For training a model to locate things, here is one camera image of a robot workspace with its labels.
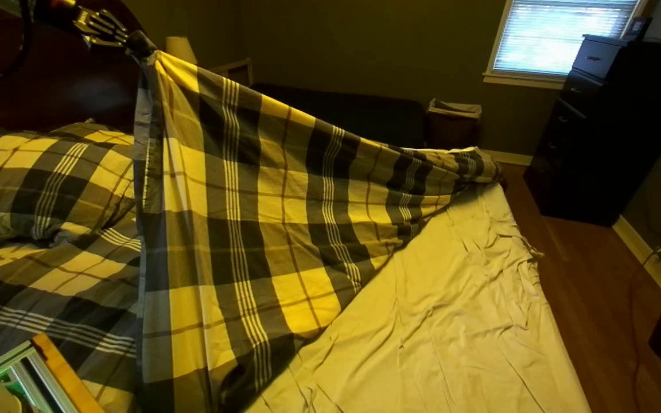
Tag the bright window with white frame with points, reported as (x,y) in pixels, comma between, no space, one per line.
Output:
(551,38)

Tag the wooden board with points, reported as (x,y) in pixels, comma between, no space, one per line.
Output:
(68,374)

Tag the black dresser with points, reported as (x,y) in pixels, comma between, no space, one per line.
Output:
(613,128)

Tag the green metal frame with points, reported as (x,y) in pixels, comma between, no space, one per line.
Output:
(22,379)

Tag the cream bed sheet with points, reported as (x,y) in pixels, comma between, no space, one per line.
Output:
(460,321)

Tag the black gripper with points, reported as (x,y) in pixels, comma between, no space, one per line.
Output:
(58,11)

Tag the wooden shelf crate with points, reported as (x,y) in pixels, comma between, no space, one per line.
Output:
(233,72)

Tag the yellow black plaid duvet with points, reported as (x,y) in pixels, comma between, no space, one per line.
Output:
(253,229)

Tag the small black object on dresser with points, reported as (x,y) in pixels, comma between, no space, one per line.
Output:
(639,27)

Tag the yellow black plaid pillow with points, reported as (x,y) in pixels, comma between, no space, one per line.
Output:
(40,183)

